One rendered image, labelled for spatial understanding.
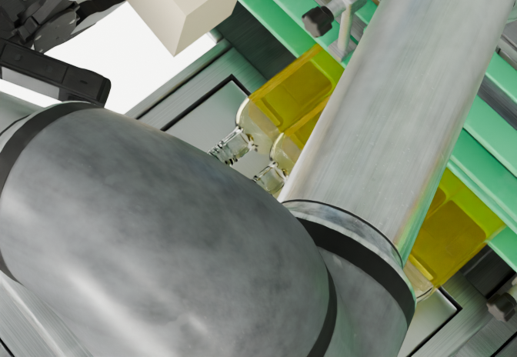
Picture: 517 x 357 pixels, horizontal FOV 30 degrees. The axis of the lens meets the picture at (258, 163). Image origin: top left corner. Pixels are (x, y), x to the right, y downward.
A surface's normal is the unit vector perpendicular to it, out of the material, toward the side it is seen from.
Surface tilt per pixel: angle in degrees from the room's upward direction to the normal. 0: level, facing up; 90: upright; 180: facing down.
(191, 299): 78
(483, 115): 90
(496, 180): 90
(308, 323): 112
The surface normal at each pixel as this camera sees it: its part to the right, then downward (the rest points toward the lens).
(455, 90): 0.67, -0.13
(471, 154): 0.00, -0.39
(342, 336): 0.92, -0.09
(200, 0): 0.18, -0.20
